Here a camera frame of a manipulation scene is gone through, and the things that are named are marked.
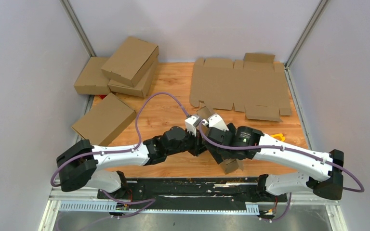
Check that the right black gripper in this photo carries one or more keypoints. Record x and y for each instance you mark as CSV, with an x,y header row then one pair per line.
x,y
218,155

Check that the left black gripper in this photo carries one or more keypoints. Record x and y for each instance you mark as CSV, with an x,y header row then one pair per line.
x,y
198,147

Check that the cardboard box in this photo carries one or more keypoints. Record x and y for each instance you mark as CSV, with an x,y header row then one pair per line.
x,y
130,61
227,165
141,89
91,80
105,121

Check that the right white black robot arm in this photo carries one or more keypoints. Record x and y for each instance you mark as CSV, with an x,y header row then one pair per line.
x,y
316,172

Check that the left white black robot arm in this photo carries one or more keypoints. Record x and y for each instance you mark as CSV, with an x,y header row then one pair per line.
x,y
84,164

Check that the yellow triangle piece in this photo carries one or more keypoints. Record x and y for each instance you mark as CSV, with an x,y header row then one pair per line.
x,y
279,137

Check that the flat cardboard sheet underneath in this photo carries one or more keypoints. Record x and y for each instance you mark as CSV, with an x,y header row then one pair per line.
x,y
255,85

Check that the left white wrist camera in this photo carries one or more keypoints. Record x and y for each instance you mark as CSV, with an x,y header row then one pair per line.
x,y
191,124

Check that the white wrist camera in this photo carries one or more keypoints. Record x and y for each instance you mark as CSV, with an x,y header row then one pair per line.
x,y
191,124
215,121

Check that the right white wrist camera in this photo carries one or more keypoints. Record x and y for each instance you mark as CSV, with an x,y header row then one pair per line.
x,y
215,121

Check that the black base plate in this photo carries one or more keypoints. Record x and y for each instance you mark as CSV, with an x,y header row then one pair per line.
x,y
196,193

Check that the aluminium slotted rail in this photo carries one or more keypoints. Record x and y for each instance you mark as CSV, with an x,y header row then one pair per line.
x,y
89,199

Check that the right aluminium corner post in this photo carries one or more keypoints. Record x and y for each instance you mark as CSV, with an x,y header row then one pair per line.
x,y
307,30

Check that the aluminium corner post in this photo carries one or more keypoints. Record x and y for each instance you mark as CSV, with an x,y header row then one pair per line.
x,y
307,30
78,27

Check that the left aluminium corner post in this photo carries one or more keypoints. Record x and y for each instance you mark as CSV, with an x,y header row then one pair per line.
x,y
78,27

